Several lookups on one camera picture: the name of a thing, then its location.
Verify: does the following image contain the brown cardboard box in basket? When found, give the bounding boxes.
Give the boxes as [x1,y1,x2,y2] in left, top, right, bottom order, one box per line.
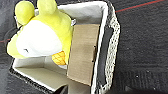
[66,23,101,87]

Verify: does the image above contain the yellow white plush toy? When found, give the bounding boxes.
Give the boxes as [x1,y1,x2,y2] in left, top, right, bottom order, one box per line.
[6,0,76,67]

